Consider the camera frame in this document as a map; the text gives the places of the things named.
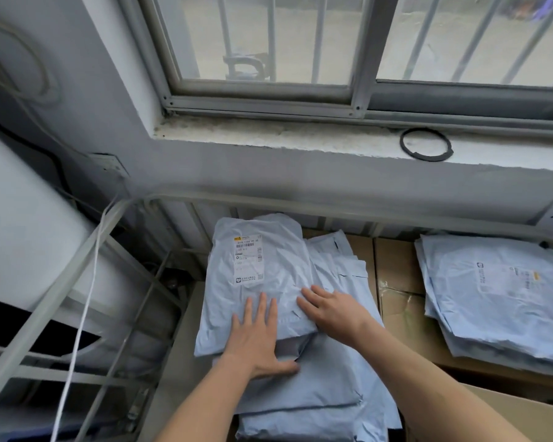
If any open cardboard box flap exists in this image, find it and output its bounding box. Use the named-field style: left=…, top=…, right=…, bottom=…
left=458, top=383, right=553, bottom=442

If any stack of blue parcel bags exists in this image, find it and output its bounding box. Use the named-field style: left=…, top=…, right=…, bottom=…
left=414, top=233, right=553, bottom=378

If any row of window security bars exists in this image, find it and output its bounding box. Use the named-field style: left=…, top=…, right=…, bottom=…
left=217, top=0, right=553, bottom=87

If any brown taped cardboard box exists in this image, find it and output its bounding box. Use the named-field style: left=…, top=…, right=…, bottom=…
left=374, top=237, right=553, bottom=387

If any dark metal object outside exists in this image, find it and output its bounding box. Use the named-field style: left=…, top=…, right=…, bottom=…
left=222, top=51, right=270, bottom=81

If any black rubber ring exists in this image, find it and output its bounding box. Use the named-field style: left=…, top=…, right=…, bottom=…
left=399, top=128, right=454, bottom=162

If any coiled grey wall cable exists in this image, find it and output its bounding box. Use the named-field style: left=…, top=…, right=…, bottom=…
left=0, top=13, right=61, bottom=106

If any pile of light blue mailers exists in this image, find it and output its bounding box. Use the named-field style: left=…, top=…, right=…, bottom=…
left=212, top=229, right=402, bottom=442

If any light blue labelled mailer bag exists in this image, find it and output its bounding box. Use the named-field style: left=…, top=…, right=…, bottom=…
left=194, top=213, right=320, bottom=359

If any white cord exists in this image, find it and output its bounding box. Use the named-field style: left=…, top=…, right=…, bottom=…
left=50, top=198, right=117, bottom=442

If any person's right hand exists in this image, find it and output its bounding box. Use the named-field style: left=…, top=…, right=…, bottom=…
left=296, top=285, right=379, bottom=349

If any grey aluminium window frame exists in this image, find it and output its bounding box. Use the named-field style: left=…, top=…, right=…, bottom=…
left=117, top=0, right=553, bottom=134

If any person's left hand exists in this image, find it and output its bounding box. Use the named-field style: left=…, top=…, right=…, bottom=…
left=221, top=292, right=301, bottom=381

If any person's right forearm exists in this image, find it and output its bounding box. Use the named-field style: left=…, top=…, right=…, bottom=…
left=350, top=321, right=542, bottom=442

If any large white foam roll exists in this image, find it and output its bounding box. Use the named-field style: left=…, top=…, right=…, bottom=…
left=0, top=122, right=180, bottom=369

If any person's left forearm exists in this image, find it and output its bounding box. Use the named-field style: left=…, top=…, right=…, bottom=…
left=156, top=355, right=259, bottom=442

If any white wall socket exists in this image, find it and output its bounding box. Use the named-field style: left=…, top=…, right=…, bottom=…
left=90, top=153, right=129, bottom=177

